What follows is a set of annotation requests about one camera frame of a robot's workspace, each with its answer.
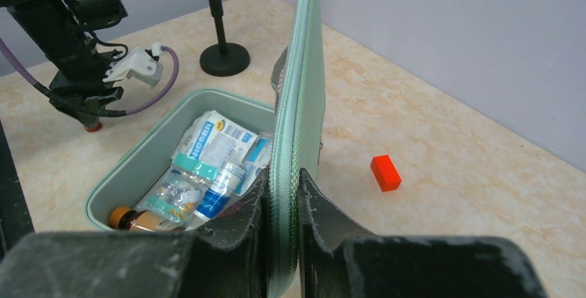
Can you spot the translucent box lid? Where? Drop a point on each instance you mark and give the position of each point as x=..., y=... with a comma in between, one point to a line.
x=300, y=110

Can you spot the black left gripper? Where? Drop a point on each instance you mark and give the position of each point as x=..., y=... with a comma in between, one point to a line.
x=92, y=93

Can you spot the white blue small bottle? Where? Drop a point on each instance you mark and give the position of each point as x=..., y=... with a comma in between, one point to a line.
x=229, y=177

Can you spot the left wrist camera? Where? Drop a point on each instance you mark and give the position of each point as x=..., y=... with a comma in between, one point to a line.
x=141, y=64

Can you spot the brown medicine bottle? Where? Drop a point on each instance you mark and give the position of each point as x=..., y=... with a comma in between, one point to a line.
x=125, y=218

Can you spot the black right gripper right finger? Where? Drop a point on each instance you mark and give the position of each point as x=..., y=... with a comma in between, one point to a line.
x=340, y=258

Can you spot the clear teal zip bag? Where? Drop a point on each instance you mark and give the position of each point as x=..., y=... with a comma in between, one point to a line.
x=176, y=194

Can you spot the green plastic medicine box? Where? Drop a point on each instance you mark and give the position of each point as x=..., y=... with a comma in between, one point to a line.
x=133, y=175

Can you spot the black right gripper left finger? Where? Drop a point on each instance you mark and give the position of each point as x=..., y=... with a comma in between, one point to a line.
x=225, y=257

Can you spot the black microphone stand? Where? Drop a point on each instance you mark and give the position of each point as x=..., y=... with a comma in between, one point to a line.
x=225, y=58

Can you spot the orange block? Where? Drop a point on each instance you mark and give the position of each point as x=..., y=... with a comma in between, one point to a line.
x=385, y=173

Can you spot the blue cotton ball bag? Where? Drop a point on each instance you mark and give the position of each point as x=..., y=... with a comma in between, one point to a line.
x=214, y=140

